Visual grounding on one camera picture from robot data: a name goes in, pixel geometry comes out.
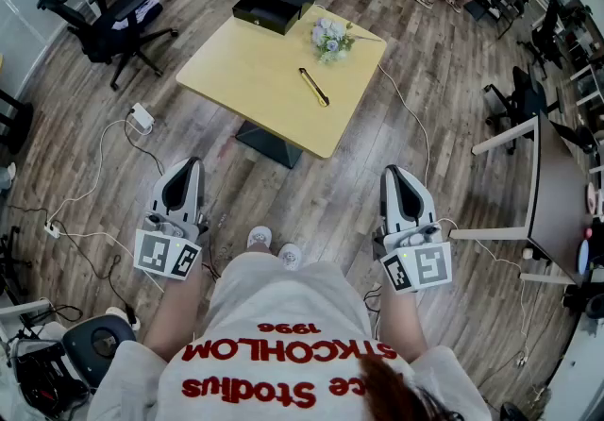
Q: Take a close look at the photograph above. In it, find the yellow small utility knife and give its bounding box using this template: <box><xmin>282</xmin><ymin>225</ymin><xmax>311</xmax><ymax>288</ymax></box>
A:
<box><xmin>297</xmin><ymin>66</ymin><xmax>331</xmax><ymax>108</ymax></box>

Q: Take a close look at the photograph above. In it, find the person's white slipper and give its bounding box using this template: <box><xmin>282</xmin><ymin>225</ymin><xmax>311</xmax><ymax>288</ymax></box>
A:
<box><xmin>277</xmin><ymin>243</ymin><xmax>303</xmax><ymax>272</ymax></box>
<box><xmin>247</xmin><ymin>226</ymin><xmax>274</xmax><ymax>250</ymax></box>

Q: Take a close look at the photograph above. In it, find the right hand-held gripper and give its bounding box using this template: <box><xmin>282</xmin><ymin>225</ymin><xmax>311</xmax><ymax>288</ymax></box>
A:
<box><xmin>372</xmin><ymin>164</ymin><xmax>453</xmax><ymax>294</ymax></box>

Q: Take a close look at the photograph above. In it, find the white shirt with red lettering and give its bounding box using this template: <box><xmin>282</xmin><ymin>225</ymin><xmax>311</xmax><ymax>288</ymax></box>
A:
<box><xmin>87</xmin><ymin>251</ymin><xmax>495</xmax><ymax>421</ymax></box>

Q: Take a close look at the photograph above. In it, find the person's left white slipper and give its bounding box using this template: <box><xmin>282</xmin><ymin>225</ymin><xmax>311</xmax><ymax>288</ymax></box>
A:
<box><xmin>247</xmin><ymin>226</ymin><xmax>274</xmax><ymax>250</ymax></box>

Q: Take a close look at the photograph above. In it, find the black office chair with headrest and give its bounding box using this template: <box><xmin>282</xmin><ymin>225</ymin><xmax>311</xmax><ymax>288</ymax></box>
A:
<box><xmin>36</xmin><ymin>0</ymin><xmax>179</xmax><ymax>92</ymax></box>

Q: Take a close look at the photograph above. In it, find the black table pedestal base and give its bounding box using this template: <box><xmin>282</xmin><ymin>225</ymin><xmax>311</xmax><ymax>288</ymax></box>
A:
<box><xmin>234</xmin><ymin>119</ymin><xmax>304</xmax><ymax>170</ymax></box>

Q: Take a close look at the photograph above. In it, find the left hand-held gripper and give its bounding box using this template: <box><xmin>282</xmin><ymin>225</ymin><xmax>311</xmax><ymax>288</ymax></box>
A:
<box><xmin>133</xmin><ymin>157</ymin><xmax>211</xmax><ymax>282</ymax></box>

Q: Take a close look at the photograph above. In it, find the white cable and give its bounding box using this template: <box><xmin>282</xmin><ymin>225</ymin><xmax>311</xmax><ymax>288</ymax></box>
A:
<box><xmin>377</xmin><ymin>62</ymin><xmax>431</xmax><ymax>189</ymax></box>
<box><xmin>46</xmin><ymin>119</ymin><xmax>155</xmax><ymax>227</ymax></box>
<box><xmin>438</xmin><ymin>218</ymin><xmax>530</xmax><ymax>363</ymax></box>

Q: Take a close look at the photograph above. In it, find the person's right white slipper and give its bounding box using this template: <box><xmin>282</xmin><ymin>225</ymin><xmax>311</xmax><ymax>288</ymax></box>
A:
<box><xmin>277</xmin><ymin>243</ymin><xmax>303</xmax><ymax>272</ymax></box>

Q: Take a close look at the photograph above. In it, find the dark desk with white legs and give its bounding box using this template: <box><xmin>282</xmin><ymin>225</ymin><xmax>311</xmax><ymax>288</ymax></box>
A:
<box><xmin>447</xmin><ymin>111</ymin><xmax>604</xmax><ymax>288</ymax></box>

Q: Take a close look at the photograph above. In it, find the grey backpack rig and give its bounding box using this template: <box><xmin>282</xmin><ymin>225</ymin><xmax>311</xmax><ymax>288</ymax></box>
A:
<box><xmin>8</xmin><ymin>313</ymin><xmax>138</xmax><ymax>420</ymax></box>

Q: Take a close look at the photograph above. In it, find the lilac cloth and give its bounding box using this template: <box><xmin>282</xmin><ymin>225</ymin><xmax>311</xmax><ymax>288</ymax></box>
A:
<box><xmin>110</xmin><ymin>0</ymin><xmax>164</xmax><ymax>32</ymax></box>

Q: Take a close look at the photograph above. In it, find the pale artificial flower bouquet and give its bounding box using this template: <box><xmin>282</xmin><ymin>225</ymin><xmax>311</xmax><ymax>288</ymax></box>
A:
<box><xmin>310</xmin><ymin>16</ymin><xmax>382</xmax><ymax>65</ymax></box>

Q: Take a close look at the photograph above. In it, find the person's left forearm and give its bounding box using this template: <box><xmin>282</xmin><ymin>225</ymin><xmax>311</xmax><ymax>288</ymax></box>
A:
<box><xmin>143</xmin><ymin>267</ymin><xmax>213</xmax><ymax>362</ymax></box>

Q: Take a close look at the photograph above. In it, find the person's right forearm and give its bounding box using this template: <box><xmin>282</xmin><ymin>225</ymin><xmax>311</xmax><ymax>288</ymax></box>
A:
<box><xmin>377</xmin><ymin>286</ymin><xmax>428</xmax><ymax>363</ymax></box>

